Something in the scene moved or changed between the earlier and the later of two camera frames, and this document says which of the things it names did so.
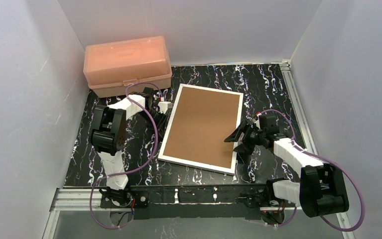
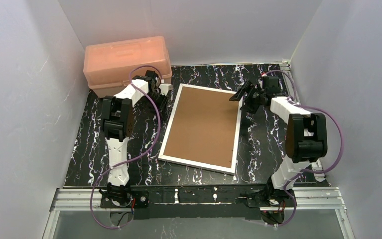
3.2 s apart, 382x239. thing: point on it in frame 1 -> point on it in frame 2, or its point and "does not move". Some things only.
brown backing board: [202, 120] does not move
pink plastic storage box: [118, 68] does not move
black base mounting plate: [199, 202] does not move
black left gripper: [156, 116] -> [161, 97]
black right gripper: [248, 136] -> [250, 97]
